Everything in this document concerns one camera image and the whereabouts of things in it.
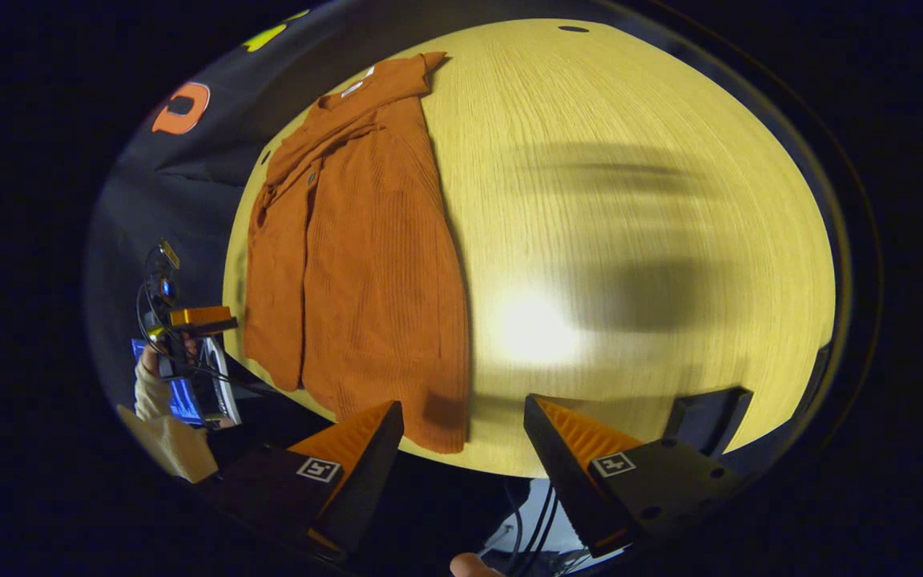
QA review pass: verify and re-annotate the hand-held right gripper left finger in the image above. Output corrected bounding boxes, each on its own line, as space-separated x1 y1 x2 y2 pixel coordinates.
201 399 405 562

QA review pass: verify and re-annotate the black cable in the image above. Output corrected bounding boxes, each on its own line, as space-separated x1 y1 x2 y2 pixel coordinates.
522 485 565 577
502 479 538 577

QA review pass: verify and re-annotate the orange ribbed shirt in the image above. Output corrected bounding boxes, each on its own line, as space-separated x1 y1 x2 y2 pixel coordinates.
241 52 472 455

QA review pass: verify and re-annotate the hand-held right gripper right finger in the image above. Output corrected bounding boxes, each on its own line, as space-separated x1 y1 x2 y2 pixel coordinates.
522 393 744 559

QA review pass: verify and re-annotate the black backdrop cloth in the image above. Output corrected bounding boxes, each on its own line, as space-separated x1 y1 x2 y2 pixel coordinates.
83 8 326 401

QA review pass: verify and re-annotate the blue lit screen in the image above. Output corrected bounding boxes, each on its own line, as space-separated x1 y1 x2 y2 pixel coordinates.
131 338 206 426

